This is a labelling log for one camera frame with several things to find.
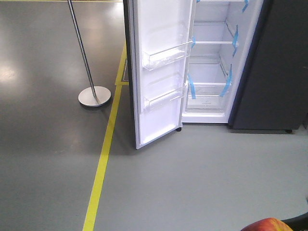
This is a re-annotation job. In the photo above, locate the red yellow apple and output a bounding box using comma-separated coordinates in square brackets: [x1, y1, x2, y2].
[242, 218, 293, 231]

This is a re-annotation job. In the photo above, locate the white fridge door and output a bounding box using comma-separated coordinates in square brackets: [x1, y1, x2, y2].
[123, 0, 195, 149]

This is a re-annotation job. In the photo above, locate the dark grey fridge body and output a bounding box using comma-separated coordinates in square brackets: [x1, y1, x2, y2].
[177, 0, 308, 134]

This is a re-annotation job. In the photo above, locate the lower clear door bin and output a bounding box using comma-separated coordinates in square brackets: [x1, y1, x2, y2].
[143, 83, 187, 111]

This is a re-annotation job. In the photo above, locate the clear door bin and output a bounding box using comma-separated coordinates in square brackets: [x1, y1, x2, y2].
[141, 40, 193, 71]
[143, 83, 187, 111]

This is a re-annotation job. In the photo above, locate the middle clear door bin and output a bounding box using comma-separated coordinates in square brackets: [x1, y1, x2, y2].
[141, 40, 193, 71]

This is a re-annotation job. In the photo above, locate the silver pole stand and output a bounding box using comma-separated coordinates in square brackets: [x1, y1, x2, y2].
[67, 0, 111, 107]

